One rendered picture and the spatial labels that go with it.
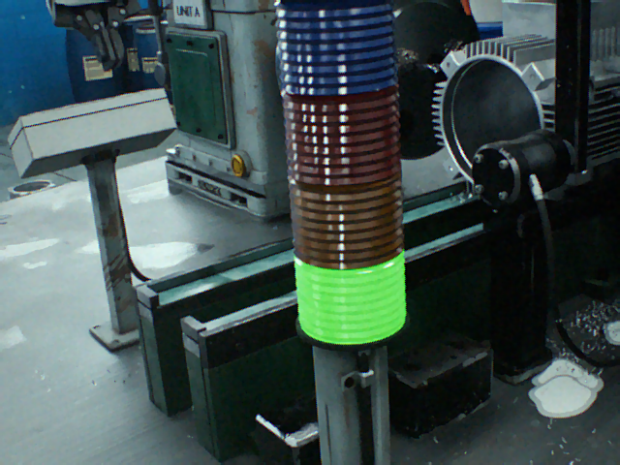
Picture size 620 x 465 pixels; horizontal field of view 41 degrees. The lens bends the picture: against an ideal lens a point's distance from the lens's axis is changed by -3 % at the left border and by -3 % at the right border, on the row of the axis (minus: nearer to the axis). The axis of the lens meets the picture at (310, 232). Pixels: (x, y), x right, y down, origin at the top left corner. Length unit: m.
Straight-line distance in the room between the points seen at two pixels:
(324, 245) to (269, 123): 0.88
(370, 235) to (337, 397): 0.10
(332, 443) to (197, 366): 0.26
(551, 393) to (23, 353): 0.59
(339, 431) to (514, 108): 0.70
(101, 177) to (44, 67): 5.78
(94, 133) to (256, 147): 0.44
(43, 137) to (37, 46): 5.79
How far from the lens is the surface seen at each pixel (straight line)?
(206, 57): 1.37
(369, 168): 0.42
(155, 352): 0.82
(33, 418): 0.90
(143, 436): 0.83
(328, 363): 0.48
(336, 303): 0.44
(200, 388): 0.75
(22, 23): 6.64
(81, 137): 0.92
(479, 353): 0.80
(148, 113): 0.95
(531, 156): 0.79
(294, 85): 0.42
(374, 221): 0.43
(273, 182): 1.33
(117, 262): 0.99
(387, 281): 0.45
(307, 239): 0.44
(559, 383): 0.87
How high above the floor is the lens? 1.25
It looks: 20 degrees down
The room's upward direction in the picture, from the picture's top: 4 degrees counter-clockwise
